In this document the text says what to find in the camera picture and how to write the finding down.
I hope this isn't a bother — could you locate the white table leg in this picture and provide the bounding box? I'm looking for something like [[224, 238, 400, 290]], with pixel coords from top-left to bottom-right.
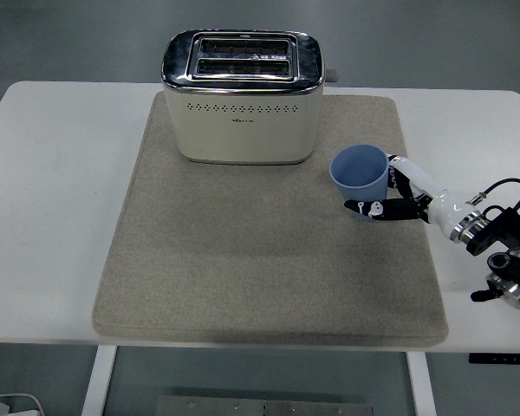
[[80, 345, 119, 416], [406, 352, 438, 416]]

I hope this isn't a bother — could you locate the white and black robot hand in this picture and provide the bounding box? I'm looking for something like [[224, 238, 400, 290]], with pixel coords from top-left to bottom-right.
[[343, 152, 471, 237]]

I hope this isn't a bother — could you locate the grey metal plate with screws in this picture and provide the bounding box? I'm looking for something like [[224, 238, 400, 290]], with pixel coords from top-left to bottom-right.
[[155, 394, 376, 416]]

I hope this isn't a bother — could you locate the light blue plastic cup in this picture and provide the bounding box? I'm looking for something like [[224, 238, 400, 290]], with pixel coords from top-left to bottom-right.
[[329, 144, 391, 224]]

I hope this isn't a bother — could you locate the cream and chrome toaster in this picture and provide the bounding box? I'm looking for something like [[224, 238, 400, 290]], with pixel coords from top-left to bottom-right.
[[160, 29, 341, 166]]

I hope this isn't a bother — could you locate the black table control panel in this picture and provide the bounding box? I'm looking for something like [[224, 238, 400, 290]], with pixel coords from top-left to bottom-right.
[[468, 353, 520, 365]]

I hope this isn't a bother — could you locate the white cable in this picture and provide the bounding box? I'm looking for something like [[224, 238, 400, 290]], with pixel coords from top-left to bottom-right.
[[0, 392, 45, 416]]

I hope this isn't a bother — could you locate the beige fabric table mat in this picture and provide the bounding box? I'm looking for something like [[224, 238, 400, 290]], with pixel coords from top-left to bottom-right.
[[90, 93, 450, 350]]

